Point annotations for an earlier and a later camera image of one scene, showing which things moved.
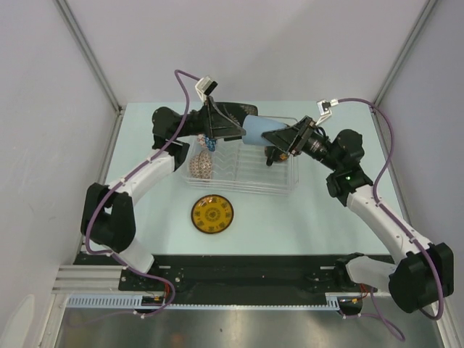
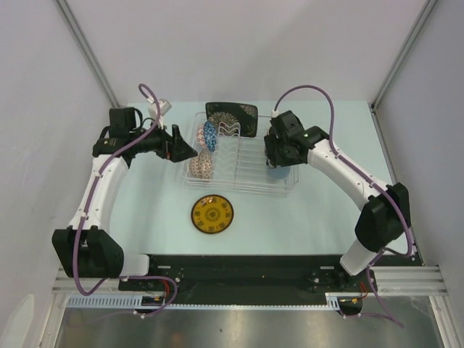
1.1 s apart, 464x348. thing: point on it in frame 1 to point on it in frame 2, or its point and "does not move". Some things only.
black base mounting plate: (239, 276) does not move
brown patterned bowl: (201, 165) does not move
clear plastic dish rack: (240, 167) does not move
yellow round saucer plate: (212, 214) does not move
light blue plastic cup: (255, 125) to (279, 172)
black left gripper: (217, 125) to (174, 146)
